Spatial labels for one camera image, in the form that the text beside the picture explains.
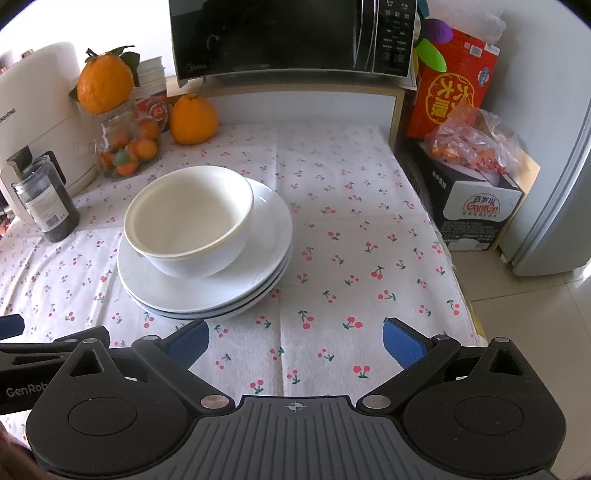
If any cherry print tablecloth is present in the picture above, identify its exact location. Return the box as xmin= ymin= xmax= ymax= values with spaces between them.
xmin=0 ymin=122 xmax=478 ymax=444

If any white bowl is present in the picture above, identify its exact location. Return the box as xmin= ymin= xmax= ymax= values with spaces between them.
xmin=124 ymin=167 xmax=254 ymax=261
xmin=126 ymin=167 xmax=254 ymax=257
xmin=124 ymin=166 xmax=256 ymax=279

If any plain white plate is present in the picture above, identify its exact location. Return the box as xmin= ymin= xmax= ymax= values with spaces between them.
xmin=117 ymin=176 xmax=294 ymax=311

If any grey refrigerator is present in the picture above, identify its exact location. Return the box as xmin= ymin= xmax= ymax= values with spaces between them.
xmin=501 ymin=83 xmax=591 ymax=278

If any glass jar of small oranges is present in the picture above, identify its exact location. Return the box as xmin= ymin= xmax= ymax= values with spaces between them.
xmin=95 ymin=99 xmax=162 ymax=178

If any white air fryer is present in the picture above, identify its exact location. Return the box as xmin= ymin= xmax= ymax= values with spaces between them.
xmin=0 ymin=41 xmax=100 ymax=224

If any wooden microwave stand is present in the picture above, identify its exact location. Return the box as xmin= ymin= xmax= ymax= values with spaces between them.
xmin=166 ymin=76 xmax=407 ymax=148

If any black microwave oven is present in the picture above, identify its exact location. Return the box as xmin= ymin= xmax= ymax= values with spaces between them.
xmin=168 ymin=0 xmax=419 ymax=86

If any large orange with leaves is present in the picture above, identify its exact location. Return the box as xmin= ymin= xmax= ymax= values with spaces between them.
xmin=69 ymin=46 xmax=140 ymax=116

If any clear bag of snacks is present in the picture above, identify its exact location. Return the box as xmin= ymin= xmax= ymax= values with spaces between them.
xmin=425 ymin=102 xmax=522 ymax=178

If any black and white cardboard box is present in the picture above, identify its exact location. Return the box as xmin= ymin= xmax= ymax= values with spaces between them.
xmin=406 ymin=138 xmax=541 ymax=252

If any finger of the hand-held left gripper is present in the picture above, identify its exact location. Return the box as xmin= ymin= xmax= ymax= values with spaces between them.
xmin=0 ymin=327 xmax=110 ymax=367
xmin=0 ymin=315 xmax=25 ymax=340

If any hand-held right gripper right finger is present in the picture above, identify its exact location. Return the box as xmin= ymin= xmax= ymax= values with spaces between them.
xmin=356 ymin=318 xmax=532 ymax=411

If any clear jar with dark contents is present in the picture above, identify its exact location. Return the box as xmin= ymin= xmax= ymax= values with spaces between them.
xmin=11 ymin=154 xmax=81 ymax=243

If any purple and green toy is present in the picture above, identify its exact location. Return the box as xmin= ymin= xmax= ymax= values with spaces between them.
xmin=413 ymin=18 xmax=455 ymax=75

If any red gift box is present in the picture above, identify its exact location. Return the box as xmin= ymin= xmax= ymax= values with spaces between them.
xmin=406 ymin=18 xmax=502 ymax=141

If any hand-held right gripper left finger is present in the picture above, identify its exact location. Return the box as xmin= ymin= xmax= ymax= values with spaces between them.
xmin=58 ymin=318 xmax=232 ymax=412

